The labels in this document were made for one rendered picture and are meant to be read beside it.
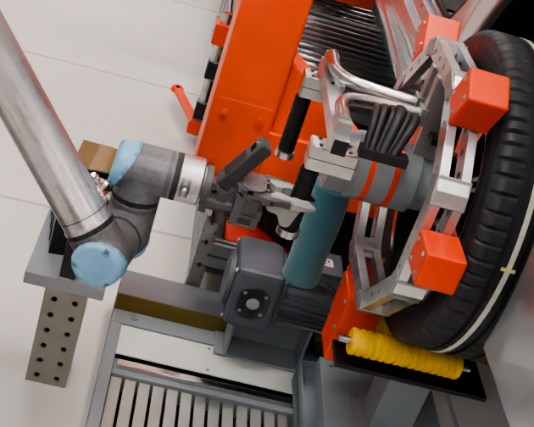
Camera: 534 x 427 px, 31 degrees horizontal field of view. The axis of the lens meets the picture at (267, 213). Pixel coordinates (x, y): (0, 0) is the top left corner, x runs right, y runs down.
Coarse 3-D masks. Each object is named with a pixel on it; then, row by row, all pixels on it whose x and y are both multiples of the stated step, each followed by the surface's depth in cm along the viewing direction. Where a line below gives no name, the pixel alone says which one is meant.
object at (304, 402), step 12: (300, 360) 252; (300, 372) 248; (312, 372) 252; (300, 384) 244; (312, 384) 248; (300, 396) 241; (312, 396) 244; (300, 408) 238; (312, 408) 240; (300, 420) 235; (312, 420) 236
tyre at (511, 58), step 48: (480, 48) 192; (528, 48) 184; (528, 96) 172; (528, 144) 169; (480, 192) 172; (528, 192) 168; (384, 240) 226; (480, 240) 169; (528, 240) 169; (480, 288) 173; (432, 336) 184; (480, 336) 182
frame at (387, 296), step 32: (416, 64) 204; (448, 64) 182; (448, 96) 176; (448, 128) 173; (448, 160) 171; (448, 192) 170; (384, 224) 220; (416, 224) 176; (448, 224) 173; (352, 256) 217; (384, 288) 186; (416, 288) 180
